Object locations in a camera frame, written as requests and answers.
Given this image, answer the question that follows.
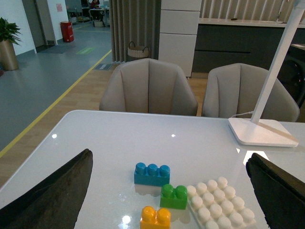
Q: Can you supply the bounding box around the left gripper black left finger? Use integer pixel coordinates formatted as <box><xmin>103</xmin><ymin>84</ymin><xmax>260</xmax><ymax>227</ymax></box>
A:
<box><xmin>0</xmin><ymin>149</ymin><xmax>93</xmax><ymax>229</ymax></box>

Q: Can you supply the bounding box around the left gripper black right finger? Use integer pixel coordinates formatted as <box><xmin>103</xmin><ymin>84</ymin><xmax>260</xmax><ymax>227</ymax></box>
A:
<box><xmin>246</xmin><ymin>153</ymin><xmax>305</xmax><ymax>229</ymax></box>

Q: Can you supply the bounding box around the white studded base plate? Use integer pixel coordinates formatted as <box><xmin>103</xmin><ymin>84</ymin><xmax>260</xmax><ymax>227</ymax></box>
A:
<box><xmin>187</xmin><ymin>177</ymin><xmax>257</xmax><ymax>229</ymax></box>

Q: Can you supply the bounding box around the yellow two-stud block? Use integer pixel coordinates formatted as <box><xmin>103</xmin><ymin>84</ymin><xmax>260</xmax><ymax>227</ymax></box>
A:
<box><xmin>140</xmin><ymin>206</ymin><xmax>171</xmax><ymax>229</ymax></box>

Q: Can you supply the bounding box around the blue three-stud block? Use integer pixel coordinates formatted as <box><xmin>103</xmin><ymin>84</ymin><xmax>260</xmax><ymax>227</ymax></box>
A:
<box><xmin>134</xmin><ymin>162</ymin><xmax>171</xmax><ymax>187</ymax></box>

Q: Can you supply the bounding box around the green two-stud block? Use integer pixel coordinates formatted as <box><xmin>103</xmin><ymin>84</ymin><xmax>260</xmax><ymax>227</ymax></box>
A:
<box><xmin>160</xmin><ymin>184</ymin><xmax>188</xmax><ymax>210</ymax></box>

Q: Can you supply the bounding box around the white desk lamp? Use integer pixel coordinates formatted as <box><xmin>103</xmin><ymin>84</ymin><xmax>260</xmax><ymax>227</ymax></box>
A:
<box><xmin>228</xmin><ymin>0</ymin><xmax>305</xmax><ymax>147</ymax></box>

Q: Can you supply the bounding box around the beige chair near lamp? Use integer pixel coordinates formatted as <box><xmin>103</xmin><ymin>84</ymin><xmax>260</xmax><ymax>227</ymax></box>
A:
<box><xmin>202</xmin><ymin>63</ymin><xmax>300</xmax><ymax>122</ymax></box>

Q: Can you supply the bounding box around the black washing machine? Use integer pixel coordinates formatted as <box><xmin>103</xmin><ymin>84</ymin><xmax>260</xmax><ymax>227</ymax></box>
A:
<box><xmin>277</xmin><ymin>43</ymin><xmax>305</xmax><ymax>108</ymax></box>

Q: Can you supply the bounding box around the beige chair far left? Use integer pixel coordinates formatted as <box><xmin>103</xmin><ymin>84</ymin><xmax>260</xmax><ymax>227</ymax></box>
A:
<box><xmin>99</xmin><ymin>58</ymin><xmax>198</xmax><ymax>116</ymax></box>

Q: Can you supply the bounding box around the dark kitchen counter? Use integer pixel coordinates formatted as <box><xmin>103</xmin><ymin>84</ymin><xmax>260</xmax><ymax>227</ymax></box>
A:
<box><xmin>192</xmin><ymin>18</ymin><xmax>305</xmax><ymax>73</ymax></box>

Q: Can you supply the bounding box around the red bin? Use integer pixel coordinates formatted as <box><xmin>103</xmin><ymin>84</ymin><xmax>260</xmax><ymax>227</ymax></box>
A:
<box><xmin>60</xmin><ymin>21</ymin><xmax>74</xmax><ymax>42</ymax></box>

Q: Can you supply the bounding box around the potted green plant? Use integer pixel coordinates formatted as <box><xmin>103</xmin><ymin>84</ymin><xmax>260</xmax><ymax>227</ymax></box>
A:
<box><xmin>0</xmin><ymin>17</ymin><xmax>21</xmax><ymax>71</ymax></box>

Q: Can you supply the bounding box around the grey pleated curtain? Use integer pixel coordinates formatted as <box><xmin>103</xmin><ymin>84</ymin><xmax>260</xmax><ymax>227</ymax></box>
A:
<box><xmin>109</xmin><ymin>0</ymin><xmax>161</xmax><ymax>62</ymax></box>

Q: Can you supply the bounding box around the white drawer cabinet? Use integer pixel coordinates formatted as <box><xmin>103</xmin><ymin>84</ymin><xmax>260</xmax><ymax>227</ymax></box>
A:
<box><xmin>158</xmin><ymin>0</ymin><xmax>202</xmax><ymax>77</ymax></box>

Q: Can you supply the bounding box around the white lamp cable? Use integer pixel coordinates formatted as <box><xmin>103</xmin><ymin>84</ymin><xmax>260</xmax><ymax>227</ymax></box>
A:
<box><xmin>230</xmin><ymin>111</ymin><xmax>254</xmax><ymax>118</ymax></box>

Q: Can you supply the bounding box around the woven basket with handles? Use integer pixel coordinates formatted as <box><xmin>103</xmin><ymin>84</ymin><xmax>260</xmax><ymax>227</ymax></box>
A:
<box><xmin>127</xmin><ymin>41</ymin><xmax>149</xmax><ymax>62</ymax></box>

